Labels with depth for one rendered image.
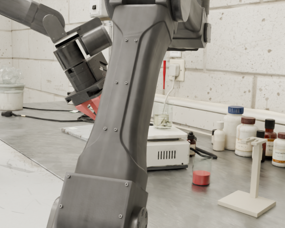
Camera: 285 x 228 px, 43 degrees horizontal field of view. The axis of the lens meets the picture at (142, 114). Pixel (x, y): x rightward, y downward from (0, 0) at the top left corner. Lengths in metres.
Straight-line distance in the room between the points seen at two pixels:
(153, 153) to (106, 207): 0.55
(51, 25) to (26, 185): 0.34
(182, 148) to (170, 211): 0.26
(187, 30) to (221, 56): 0.72
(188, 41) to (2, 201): 0.45
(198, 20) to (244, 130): 0.50
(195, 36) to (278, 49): 0.59
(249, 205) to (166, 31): 0.41
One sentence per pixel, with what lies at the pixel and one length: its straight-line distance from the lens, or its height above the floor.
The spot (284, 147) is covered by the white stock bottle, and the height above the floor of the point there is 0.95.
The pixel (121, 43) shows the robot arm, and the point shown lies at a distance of 0.40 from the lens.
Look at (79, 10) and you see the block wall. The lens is 2.19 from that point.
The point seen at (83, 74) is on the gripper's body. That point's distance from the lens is 0.82.
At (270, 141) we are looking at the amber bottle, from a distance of 1.07.
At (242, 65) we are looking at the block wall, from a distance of 1.28.
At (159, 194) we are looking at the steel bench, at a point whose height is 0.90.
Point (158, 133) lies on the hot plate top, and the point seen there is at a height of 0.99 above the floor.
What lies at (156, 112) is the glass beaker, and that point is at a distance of 0.93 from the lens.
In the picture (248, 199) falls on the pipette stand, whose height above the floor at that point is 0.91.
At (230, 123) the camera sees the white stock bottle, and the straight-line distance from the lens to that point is 1.12.
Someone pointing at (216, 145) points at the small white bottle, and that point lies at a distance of 1.11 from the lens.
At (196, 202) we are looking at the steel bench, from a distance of 0.72.
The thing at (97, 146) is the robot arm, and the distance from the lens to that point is 0.35.
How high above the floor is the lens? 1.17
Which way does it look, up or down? 9 degrees down
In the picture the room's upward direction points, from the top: 2 degrees clockwise
